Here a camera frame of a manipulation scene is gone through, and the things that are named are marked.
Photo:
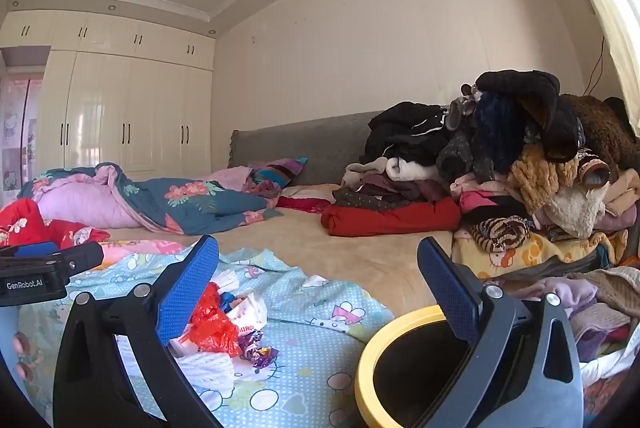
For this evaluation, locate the red plastic bag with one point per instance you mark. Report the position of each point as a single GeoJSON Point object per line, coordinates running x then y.
{"type": "Point", "coordinates": [209, 328]}

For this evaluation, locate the teal floral pink quilt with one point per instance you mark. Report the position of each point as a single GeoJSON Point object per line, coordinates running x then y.
{"type": "Point", "coordinates": [104, 197]}

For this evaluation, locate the grey bed headboard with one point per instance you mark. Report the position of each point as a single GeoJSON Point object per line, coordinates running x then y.
{"type": "Point", "coordinates": [328, 144]}

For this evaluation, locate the yellow rimmed black trash bin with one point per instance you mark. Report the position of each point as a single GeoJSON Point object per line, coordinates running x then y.
{"type": "Point", "coordinates": [406, 367]}

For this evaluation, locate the red cartoon garment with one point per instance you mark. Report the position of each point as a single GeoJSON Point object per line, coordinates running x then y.
{"type": "Point", "coordinates": [22, 224]}

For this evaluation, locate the black plush garment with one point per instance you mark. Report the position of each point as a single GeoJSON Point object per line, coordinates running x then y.
{"type": "Point", "coordinates": [538, 94]}

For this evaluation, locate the light blue Hello Kitty sheet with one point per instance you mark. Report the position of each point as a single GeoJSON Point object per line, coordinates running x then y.
{"type": "Point", "coordinates": [319, 326]}

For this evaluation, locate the lavender fleece garment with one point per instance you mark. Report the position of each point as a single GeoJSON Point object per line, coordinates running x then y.
{"type": "Point", "coordinates": [576, 297]}

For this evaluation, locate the mustard knit sweater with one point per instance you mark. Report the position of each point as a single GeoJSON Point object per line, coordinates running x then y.
{"type": "Point", "coordinates": [538, 180]}

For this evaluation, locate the striped colourful pillow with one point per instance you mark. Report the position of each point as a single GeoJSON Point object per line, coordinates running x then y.
{"type": "Point", "coordinates": [280, 172]}

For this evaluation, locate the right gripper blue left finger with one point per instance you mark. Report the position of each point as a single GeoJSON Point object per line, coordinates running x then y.
{"type": "Point", "coordinates": [181, 285]}

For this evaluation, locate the left hand painted nails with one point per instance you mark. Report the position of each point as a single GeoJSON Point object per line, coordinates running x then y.
{"type": "Point", "coordinates": [21, 346]}

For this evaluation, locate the tan bed cover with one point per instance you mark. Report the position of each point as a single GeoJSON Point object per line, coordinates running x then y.
{"type": "Point", "coordinates": [384, 265]}

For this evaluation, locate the black jacket on pile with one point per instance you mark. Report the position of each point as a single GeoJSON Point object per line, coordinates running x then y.
{"type": "Point", "coordinates": [414, 132]}

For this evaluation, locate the cream built-in wardrobe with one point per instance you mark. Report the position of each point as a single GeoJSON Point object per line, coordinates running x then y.
{"type": "Point", "coordinates": [117, 90]}

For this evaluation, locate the red folded garment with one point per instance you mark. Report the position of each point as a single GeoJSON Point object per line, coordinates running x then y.
{"type": "Point", "coordinates": [444, 215]}

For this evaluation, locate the purple candy wrapper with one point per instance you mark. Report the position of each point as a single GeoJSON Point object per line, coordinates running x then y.
{"type": "Point", "coordinates": [252, 350]}

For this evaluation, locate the tiger striped knit garment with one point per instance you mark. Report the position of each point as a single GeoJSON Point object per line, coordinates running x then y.
{"type": "Point", "coordinates": [500, 234]}

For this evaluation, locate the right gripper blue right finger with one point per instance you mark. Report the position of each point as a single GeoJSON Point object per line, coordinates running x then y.
{"type": "Point", "coordinates": [455, 289]}

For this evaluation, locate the yellow cartoon blanket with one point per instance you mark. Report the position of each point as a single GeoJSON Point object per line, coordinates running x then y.
{"type": "Point", "coordinates": [535, 251]}

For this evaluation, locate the pink cartoon blanket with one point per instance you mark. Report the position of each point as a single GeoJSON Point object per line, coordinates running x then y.
{"type": "Point", "coordinates": [115, 250]}

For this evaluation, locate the white fleece garment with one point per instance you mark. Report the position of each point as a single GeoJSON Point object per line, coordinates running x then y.
{"type": "Point", "coordinates": [399, 170]}

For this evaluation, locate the white printed plastic bag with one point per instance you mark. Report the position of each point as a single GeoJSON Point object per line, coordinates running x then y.
{"type": "Point", "coordinates": [249, 313]}

